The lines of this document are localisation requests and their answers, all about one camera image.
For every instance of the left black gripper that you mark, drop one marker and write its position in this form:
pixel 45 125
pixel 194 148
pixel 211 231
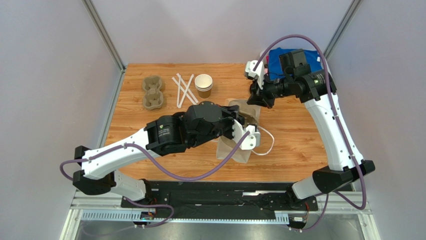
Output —
pixel 230 114

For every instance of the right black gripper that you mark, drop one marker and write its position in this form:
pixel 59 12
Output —
pixel 257 96

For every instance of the brown paper bag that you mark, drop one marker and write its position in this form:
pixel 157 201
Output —
pixel 226 146

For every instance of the stack of paper cups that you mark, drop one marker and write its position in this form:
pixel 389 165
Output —
pixel 204 84

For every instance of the cardboard cup carrier tray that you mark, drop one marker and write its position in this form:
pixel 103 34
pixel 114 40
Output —
pixel 154 97

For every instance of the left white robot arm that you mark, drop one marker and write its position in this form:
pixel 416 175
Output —
pixel 169 134

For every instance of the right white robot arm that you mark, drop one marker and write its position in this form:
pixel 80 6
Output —
pixel 318 93

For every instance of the white wrapped straw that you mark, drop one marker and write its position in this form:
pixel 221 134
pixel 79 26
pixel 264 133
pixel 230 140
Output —
pixel 186 88

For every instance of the blue folded towel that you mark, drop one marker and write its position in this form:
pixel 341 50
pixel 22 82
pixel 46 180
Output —
pixel 274 65

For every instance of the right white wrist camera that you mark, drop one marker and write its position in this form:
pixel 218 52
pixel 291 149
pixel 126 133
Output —
pixel 255 71

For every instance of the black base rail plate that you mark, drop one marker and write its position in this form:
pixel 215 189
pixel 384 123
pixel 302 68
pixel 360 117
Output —
pixel 213 196

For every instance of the white slotted cable duct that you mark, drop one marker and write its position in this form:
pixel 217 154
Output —
pixel 227 216

